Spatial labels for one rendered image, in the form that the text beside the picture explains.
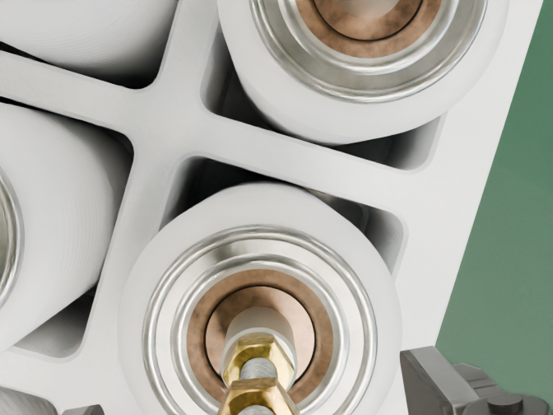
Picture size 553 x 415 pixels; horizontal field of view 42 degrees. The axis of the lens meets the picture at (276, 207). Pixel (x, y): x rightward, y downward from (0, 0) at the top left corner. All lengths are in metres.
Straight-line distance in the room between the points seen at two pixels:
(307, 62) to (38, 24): 0.09
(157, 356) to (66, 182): 0.07
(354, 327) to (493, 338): 0.29
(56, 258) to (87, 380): 0.09
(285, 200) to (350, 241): 0.02
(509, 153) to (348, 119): 0.28
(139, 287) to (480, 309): 0.32
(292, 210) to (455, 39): 0.07
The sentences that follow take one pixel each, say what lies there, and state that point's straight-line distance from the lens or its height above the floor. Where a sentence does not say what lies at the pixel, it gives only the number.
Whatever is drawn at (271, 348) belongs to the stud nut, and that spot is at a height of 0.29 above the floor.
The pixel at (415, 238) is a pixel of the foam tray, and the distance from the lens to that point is 0.31.
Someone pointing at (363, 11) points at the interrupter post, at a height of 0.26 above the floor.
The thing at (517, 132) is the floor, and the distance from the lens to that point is 0.51.
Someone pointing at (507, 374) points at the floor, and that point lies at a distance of 0.53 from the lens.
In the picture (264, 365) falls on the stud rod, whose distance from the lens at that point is 0.19.
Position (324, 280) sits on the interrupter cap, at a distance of 0.23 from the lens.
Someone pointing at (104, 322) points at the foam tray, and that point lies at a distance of 0.32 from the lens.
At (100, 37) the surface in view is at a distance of 0.28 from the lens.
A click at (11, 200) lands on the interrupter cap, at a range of 0.24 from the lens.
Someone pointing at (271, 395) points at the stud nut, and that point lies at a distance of 0.16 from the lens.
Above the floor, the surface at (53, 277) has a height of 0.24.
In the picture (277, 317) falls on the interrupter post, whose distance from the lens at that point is 0.23.
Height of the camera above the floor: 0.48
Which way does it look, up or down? 86 degrees down
